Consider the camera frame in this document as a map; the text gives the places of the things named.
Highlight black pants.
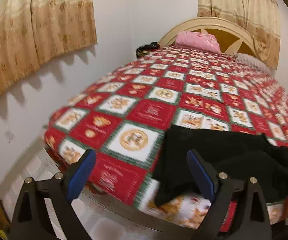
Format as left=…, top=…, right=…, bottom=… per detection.
left=152, top=125, right=288, bottom=206

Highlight striped grey pillow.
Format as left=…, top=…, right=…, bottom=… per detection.
left=234, top=53, right=275, bottom=76

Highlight red patchwork bedspread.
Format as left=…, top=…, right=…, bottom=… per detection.
left=44, top=46, right=288, bottom=229

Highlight cream wooden headboard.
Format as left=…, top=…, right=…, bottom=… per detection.
left=159, top=17, right=256, bottom=57

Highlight beige curtain behind headboard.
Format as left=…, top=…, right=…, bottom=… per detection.
left=198, top=0, right=281, bottom=70

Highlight black item at bed edge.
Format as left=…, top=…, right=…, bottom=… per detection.
left=136, top=42, right=160, bottom=59

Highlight beige curtain left window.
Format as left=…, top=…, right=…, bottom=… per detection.
left=0, top=0, right=97, bottom=95

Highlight white wall outlet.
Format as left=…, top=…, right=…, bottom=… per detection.
left=5, top=129, right=15, bottom=142

